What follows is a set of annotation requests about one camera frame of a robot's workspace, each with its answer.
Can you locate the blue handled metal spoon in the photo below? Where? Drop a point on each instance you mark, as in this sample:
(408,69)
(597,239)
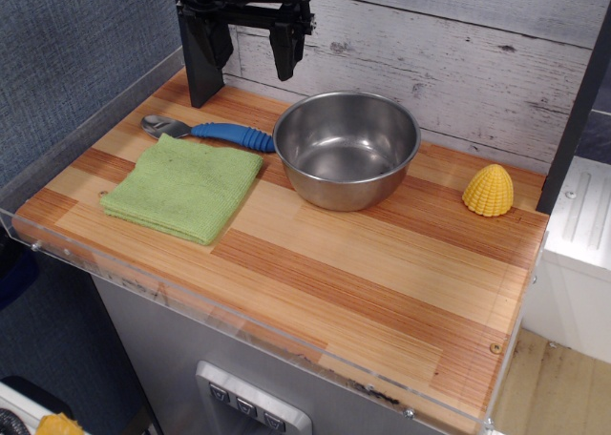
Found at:
(250,138)

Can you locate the green towel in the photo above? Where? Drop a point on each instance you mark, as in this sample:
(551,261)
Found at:
(185,189)

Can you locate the dark vertical post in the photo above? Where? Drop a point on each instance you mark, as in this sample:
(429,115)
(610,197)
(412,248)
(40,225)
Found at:
(584,102)
(204,76)

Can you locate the stainless steel bowl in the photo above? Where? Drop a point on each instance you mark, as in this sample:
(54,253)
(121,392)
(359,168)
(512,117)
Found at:
(346,151)

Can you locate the dark vertical post right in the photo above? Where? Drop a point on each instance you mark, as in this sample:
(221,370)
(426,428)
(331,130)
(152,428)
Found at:
(584,102)

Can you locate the grey toy fridge cabinet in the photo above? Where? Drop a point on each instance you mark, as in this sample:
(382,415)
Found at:
(165,348)

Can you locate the white metal box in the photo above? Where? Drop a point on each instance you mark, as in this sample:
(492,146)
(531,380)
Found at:
(569,300)

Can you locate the yellow object bottom left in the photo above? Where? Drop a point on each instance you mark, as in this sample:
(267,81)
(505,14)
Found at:
(58,424)

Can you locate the silver dispenser button panel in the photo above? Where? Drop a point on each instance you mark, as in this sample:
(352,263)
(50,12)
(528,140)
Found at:
(250,401)

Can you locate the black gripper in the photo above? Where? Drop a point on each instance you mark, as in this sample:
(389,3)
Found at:
(287,20)

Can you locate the yellow toy corn piece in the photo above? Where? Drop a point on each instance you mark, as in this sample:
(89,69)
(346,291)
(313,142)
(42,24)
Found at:
(490,193)

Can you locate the dark vertical post left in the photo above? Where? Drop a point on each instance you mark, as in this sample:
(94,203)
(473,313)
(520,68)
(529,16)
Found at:
(204,76)

